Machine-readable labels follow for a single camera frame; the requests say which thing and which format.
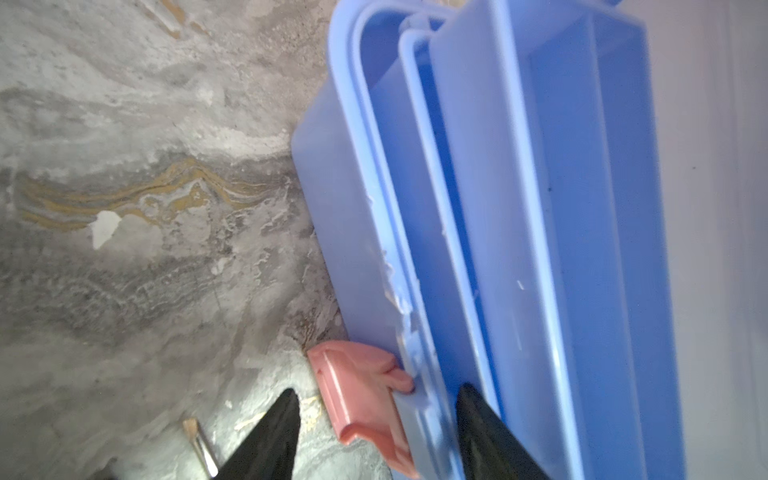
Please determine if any blue tool box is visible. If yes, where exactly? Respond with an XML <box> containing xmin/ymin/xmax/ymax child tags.
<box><xmin>291</xmin><ymin>1</ymin><xmax>686</xmax><ymax>479</ymax></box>

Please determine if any pink tool box latch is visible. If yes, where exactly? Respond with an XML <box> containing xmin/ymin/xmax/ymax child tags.
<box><xmin>307</xmin><ymin>340</ymin><xmax>420</xmax><ymax>479</ymax></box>

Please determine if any black hex key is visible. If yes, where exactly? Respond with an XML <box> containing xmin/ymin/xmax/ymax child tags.
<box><xmin>182</xmin><ymin>417</ymin><xmax>219</xmax><ymax>479</ymax></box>

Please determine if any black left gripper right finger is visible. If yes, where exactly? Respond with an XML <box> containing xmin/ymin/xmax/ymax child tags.
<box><xmin>456</xmin><ymin>383</ymin><xmax>549</xmax><ymax>480</ymax></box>

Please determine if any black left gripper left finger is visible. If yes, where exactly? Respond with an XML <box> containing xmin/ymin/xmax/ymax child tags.
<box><xmin>215</xmin><ymin>388</ymin><xmax>301</xmax><ymax>480</ymax></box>

